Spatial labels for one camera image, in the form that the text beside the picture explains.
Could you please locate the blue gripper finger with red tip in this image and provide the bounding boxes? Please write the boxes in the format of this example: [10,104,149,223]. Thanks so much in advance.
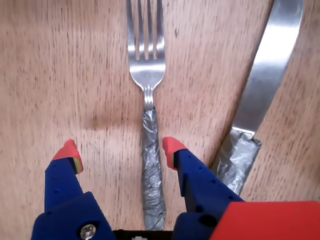
[162,136,246,215]
[31,139,117,240]

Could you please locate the red camera mount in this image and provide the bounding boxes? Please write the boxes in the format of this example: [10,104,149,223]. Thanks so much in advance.
[210,200,320,240]

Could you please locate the fork with taped handle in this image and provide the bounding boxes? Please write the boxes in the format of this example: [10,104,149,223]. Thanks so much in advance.
[125,0,167,231]

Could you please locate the knife with taped handle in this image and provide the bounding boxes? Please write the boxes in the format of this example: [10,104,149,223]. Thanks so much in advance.
[216,0,305,196]

